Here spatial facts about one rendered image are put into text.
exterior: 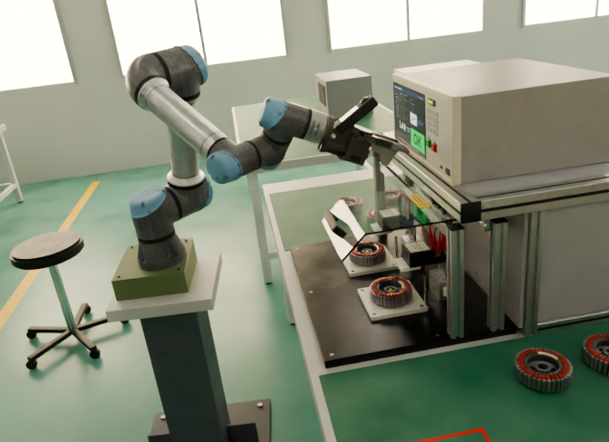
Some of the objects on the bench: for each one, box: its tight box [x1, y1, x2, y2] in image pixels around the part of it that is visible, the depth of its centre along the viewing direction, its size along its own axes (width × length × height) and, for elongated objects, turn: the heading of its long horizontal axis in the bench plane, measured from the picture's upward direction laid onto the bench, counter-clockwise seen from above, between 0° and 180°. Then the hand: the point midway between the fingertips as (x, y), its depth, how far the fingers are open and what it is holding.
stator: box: [370, 276, 412, 307], centre depth 144 cm, size 11×11×4 cm
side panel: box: [519, 200, 609, 337], centre depth 125 cm, size 28×3×32 cm, turn 113°
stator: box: [514, 348, 573, 392], centre depth 114 cm, size 11×11×4 cm
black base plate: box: [290, 226, 517, 369], centre depth 156 cm, size 47×64×2 cm
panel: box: [423, 213, 529, 328], centre depth 153 cm, size 1×66×30 cm, turn 23°
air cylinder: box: [429, 269, 447, 301], centre depth 145 cm, size 5×8×6 cm
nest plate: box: [357, 280, 428, 322], centre depth 144 cm, size 15×15×1 cm
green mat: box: [319, 322, 609, 442], centre depth 99 cm, size 94×61×1 cm, turn 113°
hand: (401, 145), depth 133 cm, fingers open, 6 cm apart
